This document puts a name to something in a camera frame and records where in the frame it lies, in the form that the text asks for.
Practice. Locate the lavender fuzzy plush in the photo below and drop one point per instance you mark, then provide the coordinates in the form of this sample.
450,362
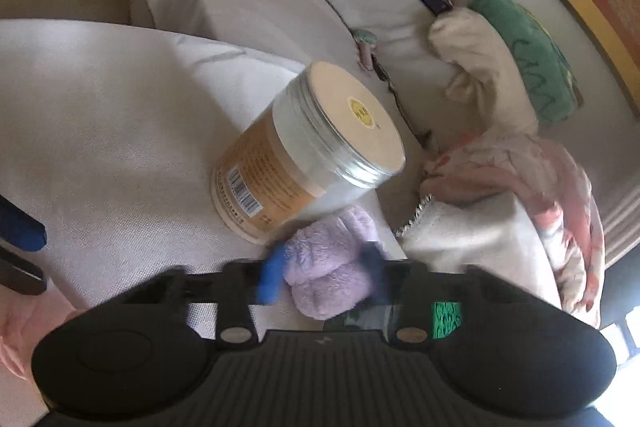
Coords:
330,267

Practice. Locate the small teal pink toy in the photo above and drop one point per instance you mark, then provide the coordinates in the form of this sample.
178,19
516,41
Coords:
366,47

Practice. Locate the beige curtain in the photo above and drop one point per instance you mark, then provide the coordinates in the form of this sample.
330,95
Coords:
622,227

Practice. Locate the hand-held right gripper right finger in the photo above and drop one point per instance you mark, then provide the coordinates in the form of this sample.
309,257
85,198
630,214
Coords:
376,274

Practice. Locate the cream fringed blanket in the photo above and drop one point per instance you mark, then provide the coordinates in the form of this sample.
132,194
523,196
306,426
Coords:
475,237

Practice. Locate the green cushion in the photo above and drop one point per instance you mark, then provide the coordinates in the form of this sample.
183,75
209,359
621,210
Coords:
530,57

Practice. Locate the clear jar with beige label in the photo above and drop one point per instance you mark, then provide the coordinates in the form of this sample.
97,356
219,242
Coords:
300,142

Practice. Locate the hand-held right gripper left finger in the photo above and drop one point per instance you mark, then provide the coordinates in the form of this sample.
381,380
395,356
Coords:
272,277

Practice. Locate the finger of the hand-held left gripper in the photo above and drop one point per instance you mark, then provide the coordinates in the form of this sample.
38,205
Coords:
20,277
20,227

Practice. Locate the pale pink object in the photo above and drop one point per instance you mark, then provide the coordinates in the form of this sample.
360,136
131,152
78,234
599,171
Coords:
30,332

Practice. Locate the cream pillow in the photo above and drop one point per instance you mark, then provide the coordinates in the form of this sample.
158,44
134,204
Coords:
485,57

